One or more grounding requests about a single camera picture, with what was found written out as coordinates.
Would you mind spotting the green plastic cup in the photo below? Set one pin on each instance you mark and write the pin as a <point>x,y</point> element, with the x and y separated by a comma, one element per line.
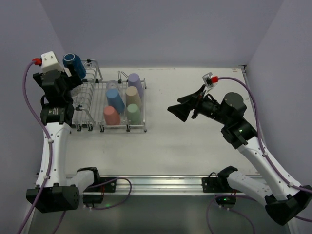
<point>134,114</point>

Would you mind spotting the silver wire dish rack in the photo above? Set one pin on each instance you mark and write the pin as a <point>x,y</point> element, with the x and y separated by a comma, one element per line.
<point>89,104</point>

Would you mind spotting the floral white mug orange inside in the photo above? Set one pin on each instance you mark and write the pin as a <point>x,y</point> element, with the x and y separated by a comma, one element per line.
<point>75,91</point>

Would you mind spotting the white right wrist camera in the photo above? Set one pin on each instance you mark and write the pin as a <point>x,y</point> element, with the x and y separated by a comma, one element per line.
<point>207,78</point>

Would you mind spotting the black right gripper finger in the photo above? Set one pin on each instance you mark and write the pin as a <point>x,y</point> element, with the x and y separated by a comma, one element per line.
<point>181,111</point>
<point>193,95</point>

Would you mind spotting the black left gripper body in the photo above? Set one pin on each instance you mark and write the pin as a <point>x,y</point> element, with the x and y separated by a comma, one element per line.
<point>73,79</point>

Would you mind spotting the blue plastic cup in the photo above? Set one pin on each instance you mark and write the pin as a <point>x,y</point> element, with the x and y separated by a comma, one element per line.
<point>114,99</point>

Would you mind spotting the beige plastic cup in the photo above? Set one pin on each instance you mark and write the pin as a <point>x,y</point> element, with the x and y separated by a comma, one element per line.
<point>132,96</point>

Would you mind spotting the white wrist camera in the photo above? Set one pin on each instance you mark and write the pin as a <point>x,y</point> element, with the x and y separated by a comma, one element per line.
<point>207,78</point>
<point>50,62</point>

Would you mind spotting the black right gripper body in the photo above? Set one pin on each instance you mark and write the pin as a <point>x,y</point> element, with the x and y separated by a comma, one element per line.
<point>196,106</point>

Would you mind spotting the pink plastic cup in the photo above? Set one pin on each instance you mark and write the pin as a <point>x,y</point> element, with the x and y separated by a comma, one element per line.
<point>111,116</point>

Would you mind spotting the purple plastic cup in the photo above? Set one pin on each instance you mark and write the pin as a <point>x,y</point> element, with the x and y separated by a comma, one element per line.
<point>134,80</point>

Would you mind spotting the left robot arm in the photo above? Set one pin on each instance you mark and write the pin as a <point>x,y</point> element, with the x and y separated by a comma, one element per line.
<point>53,192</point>

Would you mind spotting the dark blue ceramic mug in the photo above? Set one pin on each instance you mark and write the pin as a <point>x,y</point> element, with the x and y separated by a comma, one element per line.
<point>73,62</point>

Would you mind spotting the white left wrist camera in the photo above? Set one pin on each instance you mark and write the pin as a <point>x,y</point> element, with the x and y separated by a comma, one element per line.
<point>50,62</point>

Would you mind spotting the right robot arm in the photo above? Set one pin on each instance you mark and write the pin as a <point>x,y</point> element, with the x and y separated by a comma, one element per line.
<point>282,196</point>

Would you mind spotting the aluminium mounting rail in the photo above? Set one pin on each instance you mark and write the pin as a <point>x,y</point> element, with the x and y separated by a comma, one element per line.
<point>160,185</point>

